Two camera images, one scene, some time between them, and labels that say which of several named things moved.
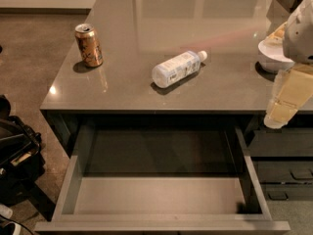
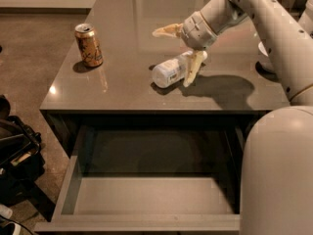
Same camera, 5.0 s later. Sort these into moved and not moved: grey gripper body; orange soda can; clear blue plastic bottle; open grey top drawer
Moved: grey gripper body
Not moved: orange soda can; open grey top drawer; clear blue plastic bottle
